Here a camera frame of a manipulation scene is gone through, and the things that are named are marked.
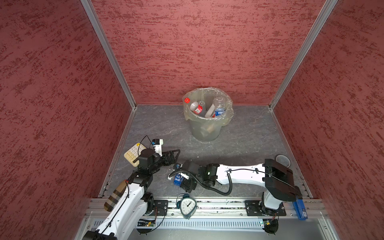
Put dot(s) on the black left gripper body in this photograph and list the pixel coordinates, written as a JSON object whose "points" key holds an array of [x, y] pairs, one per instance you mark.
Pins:
{"points": [[164, 160]]}

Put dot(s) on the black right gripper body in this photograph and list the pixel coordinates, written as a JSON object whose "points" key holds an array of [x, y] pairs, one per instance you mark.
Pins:
{"points": [[191, 183]]}

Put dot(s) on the blue label bottle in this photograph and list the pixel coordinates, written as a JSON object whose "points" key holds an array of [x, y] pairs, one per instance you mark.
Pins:
{"points": [[178, 179], [220, 106]]}

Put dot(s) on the red label bottle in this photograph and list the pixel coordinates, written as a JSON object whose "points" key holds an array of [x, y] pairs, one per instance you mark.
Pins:
{"points": [[196, 107]]}

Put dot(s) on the green cap slim bottle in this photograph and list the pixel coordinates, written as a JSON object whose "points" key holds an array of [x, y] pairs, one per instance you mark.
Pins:
{"points": [[210, 112]]}

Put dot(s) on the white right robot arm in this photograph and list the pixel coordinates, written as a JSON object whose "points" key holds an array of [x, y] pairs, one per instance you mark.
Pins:
{"points": [[275, 178]]}

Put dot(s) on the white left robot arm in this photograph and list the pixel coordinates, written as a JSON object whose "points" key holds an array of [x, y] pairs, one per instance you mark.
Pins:
{"points": [[128, 206]]}

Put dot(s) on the clear green bin liner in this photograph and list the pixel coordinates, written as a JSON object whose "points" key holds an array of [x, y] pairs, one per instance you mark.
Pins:
{"points": [[208, 95]]}

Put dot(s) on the green heart alarm clock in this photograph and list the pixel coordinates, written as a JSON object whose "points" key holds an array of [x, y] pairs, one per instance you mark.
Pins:
{"points": [[187, 206]]}

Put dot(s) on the beige calculator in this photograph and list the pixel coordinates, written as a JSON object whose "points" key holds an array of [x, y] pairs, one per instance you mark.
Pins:
{"points": [[133, 153]]}

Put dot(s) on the striped roll left edge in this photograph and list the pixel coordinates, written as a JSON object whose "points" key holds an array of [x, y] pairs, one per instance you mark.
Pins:
{"points": [[116, 195]]}

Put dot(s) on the tape roll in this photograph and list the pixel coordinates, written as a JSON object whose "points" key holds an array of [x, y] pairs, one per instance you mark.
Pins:
{"points": [[283, 160]]}

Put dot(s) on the blue tool right edge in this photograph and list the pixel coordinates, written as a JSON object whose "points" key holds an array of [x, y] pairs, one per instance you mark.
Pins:
{"points": [[300, 209]]}

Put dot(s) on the aluminium front rail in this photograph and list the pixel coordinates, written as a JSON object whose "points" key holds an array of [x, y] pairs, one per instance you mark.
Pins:
{"points": [[211, 214]]}

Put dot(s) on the aluminium left corner post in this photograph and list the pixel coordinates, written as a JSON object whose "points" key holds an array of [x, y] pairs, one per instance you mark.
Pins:
{"points": [[97, 26]]}

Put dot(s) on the aluminium corner post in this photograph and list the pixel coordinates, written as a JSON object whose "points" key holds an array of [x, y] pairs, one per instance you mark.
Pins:
{"points": [[97, 26], [317, 26]]}

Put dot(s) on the aluminium right corner post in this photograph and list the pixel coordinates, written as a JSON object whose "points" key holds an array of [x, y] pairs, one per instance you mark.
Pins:
{"points": [[317, 26]]}

